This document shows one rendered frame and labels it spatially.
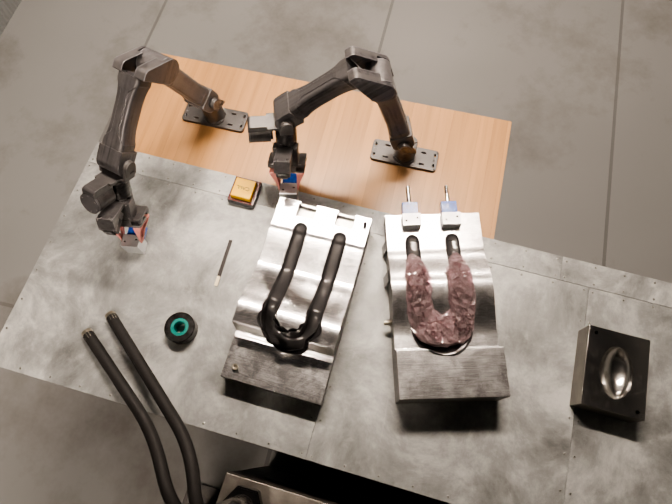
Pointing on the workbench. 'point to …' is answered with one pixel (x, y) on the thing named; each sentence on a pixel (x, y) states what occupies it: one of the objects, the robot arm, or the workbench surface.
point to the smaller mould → (610, 374)
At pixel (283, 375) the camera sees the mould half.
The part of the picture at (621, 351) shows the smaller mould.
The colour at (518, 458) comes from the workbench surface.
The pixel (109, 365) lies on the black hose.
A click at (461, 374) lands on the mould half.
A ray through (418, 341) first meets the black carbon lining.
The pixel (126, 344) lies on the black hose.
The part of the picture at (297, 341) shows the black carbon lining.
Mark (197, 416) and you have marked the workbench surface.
